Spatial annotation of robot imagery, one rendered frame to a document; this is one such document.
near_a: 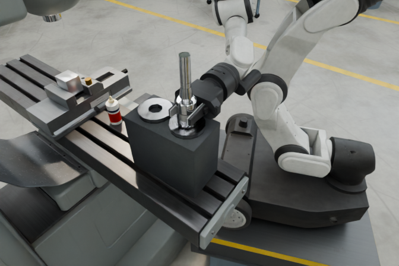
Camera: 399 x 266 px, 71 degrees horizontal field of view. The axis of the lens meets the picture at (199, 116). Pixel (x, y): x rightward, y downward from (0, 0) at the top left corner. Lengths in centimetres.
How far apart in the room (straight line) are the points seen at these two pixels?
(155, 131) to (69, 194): 45
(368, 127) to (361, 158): 144
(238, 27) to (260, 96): 25
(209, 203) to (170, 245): 83
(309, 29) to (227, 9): 26
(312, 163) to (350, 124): 148
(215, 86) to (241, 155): 70
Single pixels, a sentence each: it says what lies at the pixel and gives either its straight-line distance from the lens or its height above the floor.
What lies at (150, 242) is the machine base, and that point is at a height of 20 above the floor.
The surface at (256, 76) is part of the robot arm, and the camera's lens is 80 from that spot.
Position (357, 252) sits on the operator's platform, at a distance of 145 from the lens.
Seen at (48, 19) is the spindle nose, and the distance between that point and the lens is 91.
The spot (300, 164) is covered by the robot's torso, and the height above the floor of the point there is 69.
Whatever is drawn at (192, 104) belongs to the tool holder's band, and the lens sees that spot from 62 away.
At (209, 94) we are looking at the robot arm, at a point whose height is 119.
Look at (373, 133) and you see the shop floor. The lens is 268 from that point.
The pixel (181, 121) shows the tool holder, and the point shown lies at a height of 115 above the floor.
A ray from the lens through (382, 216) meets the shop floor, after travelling 214.
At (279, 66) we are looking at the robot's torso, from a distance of 100.
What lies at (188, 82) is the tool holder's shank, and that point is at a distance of 60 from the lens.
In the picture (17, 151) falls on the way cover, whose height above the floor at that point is 89.
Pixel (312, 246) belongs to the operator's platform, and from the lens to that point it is 139.
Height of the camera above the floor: 159
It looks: 41 degrees down
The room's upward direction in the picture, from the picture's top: straight up
